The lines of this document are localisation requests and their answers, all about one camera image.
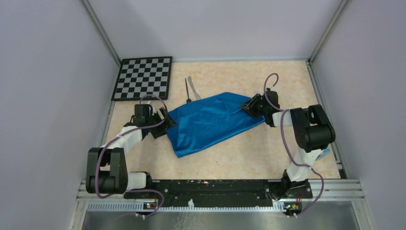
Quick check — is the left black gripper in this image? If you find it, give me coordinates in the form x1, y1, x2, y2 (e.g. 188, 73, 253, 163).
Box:
146, 107, 178, 138

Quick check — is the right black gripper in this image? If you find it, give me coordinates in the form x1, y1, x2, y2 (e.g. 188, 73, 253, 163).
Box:
239, 94, 268, 118

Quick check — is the blue cloth napkin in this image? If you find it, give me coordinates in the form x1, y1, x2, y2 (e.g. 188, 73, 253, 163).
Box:
166, 92, 264, 158

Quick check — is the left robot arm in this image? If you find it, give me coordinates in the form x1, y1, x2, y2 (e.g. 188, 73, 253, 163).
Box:
85, 104, 177, 198

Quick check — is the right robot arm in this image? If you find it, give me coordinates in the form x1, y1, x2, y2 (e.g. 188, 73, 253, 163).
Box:
240, 88, 336, 200

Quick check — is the dark metal fork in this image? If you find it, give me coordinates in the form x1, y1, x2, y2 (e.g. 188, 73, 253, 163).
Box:
184, 78, 192, 104

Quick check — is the silver table knife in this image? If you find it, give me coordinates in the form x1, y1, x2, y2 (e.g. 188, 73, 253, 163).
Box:
187, 76, 201, 100

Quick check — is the black white checkerboard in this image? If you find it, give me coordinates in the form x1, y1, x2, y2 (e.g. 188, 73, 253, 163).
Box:
111, 56, 172, 101

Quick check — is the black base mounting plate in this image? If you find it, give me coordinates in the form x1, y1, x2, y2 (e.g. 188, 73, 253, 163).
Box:
124, 179, 314, 207

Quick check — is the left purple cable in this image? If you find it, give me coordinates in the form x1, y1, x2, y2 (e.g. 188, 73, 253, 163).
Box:
95, 94, 166, 218

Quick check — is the purple cable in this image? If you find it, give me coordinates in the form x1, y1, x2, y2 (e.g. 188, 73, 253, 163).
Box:
95, 94, 166, 218
263, 73, 325, 218

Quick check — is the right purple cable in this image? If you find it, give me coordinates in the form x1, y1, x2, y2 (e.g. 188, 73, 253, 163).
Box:
263, 73, 325, 218

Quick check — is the white toothed cable rail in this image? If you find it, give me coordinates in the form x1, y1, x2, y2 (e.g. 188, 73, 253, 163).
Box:
87, 201, 286, 212

